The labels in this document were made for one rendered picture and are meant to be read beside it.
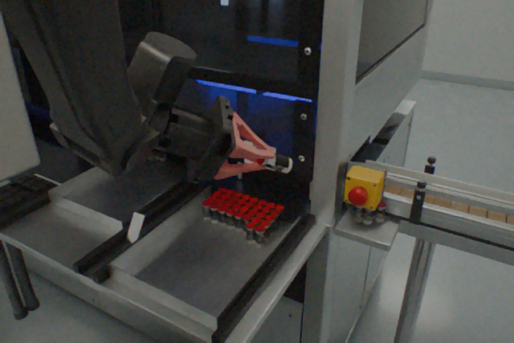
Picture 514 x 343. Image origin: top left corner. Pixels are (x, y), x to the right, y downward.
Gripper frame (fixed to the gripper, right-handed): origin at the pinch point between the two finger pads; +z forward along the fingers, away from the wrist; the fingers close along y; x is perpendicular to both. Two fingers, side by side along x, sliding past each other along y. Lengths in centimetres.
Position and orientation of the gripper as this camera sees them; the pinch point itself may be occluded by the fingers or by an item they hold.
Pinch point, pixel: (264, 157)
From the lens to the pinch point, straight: 56.4
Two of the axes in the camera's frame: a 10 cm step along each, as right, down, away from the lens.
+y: 5.1, -6.5, -5.6
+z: 8.5, 2.7, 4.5
